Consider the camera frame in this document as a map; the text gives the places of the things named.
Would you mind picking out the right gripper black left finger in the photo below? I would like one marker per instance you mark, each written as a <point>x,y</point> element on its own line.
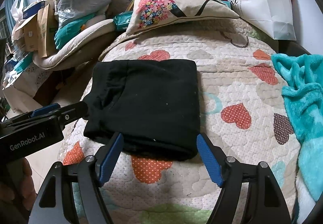
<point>55,200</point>

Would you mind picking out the brown cardboard box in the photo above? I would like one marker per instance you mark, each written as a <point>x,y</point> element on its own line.
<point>37,29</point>

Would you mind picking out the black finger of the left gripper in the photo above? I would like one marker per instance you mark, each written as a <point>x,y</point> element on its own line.
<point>45,110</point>
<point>68,113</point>

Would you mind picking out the floral girl cushion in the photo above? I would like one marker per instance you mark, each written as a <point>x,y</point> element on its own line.
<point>150,14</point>

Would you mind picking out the person's left hand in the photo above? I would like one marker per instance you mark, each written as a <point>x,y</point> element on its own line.
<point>17,192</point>

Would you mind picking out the black pants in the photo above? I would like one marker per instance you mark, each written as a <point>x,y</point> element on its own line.
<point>153,104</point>

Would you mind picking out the teal pouch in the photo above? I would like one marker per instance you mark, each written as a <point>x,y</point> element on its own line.
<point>122,20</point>

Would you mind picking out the beige lounge chair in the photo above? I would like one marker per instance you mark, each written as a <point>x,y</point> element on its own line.
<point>87,45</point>

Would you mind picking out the heart-patterned quilt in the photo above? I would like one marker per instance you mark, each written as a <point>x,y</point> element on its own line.
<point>241,111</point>

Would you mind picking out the teal cloth on chair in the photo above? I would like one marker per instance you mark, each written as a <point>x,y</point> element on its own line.
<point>69,31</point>

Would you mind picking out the turquoise fleece blanket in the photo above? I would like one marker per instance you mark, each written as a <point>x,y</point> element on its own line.
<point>303,104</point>

